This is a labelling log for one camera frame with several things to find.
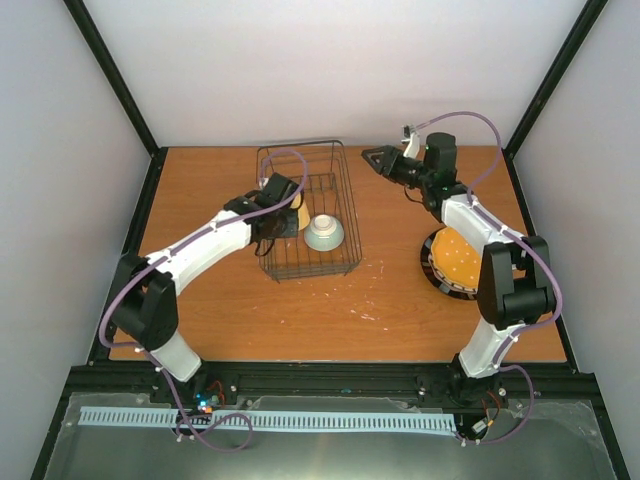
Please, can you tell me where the left black frame post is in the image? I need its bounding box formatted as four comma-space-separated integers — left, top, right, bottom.
62, 0, 161, 156

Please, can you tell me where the black frame post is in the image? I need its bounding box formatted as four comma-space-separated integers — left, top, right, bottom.
62, 0, 161, 156
504, 0, 611, 156

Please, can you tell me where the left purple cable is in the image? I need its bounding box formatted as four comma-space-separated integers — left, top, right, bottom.
99, 148, 308, 454

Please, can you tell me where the black striped plate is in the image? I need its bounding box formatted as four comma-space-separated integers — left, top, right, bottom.
420, 228, 477, 301

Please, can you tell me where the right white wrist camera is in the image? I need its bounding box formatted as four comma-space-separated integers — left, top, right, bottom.
401, 125, 421, 159

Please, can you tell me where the light green ceramic bowl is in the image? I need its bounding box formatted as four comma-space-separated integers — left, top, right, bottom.
304, 214, 345, 252

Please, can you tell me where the black aluminium frame rail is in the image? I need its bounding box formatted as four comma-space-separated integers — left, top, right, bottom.
64, 363, 601, 406

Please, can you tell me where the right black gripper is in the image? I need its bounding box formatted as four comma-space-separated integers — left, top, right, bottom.
360, 146, 431, 190

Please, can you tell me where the right black frame post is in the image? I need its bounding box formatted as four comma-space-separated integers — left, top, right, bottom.
504, 0, 611, 156

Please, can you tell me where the yellow ceramic mug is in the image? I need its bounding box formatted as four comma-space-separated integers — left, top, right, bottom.
291, 192, 311, 231

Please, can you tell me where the grey wire dish rack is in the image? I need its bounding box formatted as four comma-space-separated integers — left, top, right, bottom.
256, 139, 362, 282

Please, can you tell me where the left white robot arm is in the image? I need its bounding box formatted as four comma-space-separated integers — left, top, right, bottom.
99, 173, 303, 403

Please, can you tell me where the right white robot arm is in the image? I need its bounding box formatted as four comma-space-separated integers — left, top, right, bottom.
361, 128, 561, 397

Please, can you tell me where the light blue slotted cable duct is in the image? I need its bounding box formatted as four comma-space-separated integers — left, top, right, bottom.
77, 407, 456, 436

